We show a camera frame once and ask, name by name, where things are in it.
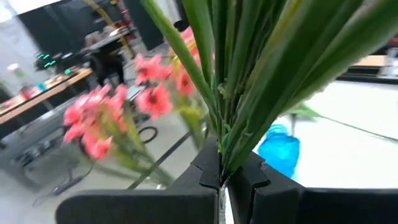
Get green-lit computer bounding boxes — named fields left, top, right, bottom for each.
left=35, top=52, right=73, bottom=76

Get blue glass vase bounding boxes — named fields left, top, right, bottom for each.
left=257, top=124, right=302, bottom=179

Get wooden top workbench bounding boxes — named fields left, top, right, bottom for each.
left=0, top=66, right=95, bottom=126

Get black power strip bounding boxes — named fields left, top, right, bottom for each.
left=50, top=173, right=85, bottom=197

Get pink artificial flower bunch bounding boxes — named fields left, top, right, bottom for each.
left=139, top=0, right=398, bottom=185
left=62, top=52, right=210, bottom=188

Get coiled black floor cable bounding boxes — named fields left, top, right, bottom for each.
left=137, top=125, right=159, bottom=144

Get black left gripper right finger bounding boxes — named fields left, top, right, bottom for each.
left=226, top=151, right=398, bottom=224

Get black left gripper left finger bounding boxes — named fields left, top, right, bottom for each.
left=55, top=138, right=223, bottom=224

